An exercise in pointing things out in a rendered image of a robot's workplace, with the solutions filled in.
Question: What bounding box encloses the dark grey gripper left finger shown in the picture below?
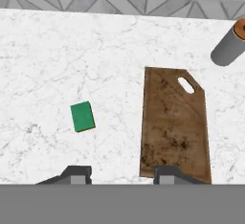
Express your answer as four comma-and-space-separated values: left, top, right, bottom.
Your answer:
35, 165, 93, 186

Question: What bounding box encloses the green sponge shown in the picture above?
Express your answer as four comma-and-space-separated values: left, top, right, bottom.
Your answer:
70, 101, 97, 133

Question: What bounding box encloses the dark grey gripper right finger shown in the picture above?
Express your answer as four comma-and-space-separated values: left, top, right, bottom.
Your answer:
152, 165, 212, 186

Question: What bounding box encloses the brown wooden cutting board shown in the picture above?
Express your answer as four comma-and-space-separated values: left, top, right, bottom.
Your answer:
139, 66, 212, 185

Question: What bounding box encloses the grey cylinder with orange rim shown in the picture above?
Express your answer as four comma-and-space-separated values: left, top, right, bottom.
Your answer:
210, 18, 245, 68

